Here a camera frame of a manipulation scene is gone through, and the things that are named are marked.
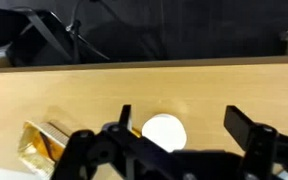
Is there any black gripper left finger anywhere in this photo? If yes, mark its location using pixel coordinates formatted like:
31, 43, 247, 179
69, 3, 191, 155
51, 104, 172, 180

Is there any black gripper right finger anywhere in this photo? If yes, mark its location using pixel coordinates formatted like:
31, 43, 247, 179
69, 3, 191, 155
223, 105, 288, 180

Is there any white bowl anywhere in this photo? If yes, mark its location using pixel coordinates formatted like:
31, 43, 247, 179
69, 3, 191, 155
141, 113, 188, 154

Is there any black office chair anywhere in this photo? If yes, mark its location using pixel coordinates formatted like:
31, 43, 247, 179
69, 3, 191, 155
5, 7, 112, 67

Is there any black cable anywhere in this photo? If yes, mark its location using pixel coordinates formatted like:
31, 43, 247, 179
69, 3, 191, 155
65, 0, 125, 64

